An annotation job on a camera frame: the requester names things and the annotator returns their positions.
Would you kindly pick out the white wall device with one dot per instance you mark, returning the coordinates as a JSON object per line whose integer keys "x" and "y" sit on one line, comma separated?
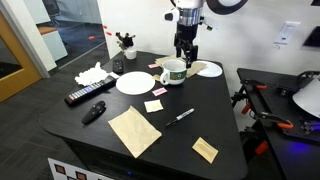
{"x": 286, "y": 33}

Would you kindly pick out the long black tv remote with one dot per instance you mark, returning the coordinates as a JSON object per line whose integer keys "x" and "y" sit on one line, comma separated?
{"x": 88, "y": 90}

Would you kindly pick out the curved black remote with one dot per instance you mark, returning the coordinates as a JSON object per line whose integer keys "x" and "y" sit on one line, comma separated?
{"x": 94, "y": 112}

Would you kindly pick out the white cone lamp shade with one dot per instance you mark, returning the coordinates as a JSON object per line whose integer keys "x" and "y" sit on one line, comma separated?
{"x": 308, "y": 100}

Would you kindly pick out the dark red flowers with buds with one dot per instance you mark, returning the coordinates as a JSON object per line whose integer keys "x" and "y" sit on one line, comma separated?
{"x": 126, "y": 40}

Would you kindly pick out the white cabinet with wooden top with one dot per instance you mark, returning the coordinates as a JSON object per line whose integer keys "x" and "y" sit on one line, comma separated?
{"x": 53, "y": 41}

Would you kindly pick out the brown printed packet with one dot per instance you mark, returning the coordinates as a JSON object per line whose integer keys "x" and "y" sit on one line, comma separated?
{"x": 204, "y": 150}

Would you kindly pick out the white mug with green band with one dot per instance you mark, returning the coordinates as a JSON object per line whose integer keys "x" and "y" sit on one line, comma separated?
{"x": 173, "y": 73}

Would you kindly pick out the checkered calibration board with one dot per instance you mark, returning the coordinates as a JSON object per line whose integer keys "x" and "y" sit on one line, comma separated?
{"x": 76, "y": 171}

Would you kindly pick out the small white vase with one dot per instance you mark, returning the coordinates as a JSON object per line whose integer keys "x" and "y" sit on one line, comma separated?
{"x": 130, "y": 53}

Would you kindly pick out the black side table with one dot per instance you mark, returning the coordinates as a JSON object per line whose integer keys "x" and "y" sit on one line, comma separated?
{"x": 286, "y": 156}

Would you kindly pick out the small white paper packet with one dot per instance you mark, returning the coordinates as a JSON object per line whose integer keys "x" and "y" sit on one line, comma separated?
{"x": 114, "y": 75}

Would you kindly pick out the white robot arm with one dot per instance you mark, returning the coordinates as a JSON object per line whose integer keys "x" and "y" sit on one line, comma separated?
{"x": 188, "y": 10}

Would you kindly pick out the white round plate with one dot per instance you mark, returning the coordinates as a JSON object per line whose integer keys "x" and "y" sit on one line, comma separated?
{"x": 210, "y": 69}
{"x": 135, "y": 83}

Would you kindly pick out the crumpled white tissue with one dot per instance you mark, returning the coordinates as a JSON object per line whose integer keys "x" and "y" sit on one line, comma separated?
{"x": 90, "y": 76}

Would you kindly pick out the wooden door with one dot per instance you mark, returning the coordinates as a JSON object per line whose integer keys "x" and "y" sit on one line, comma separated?
{"x": 15, "y": 66}

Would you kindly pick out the black device with blue light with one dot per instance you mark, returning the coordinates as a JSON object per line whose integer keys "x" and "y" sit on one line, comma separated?
{"x": 308, "y": 128}

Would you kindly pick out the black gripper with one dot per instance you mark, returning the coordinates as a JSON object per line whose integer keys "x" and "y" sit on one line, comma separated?
{"x": 186, "y": 33}

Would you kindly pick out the pale yellow paper note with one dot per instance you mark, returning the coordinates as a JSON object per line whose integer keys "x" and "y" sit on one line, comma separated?
{"x": 153, "y": 106}

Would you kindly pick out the black wall panel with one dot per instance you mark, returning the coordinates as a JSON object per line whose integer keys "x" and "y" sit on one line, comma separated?
{"x": 313, "y": 36}

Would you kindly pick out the black marker with white label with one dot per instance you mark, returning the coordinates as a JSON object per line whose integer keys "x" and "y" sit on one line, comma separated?
{"x": 180, "y": 117}

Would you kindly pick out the small black remote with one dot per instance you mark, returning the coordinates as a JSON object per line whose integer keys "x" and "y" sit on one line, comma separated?
{"x": 118, "y": 66}

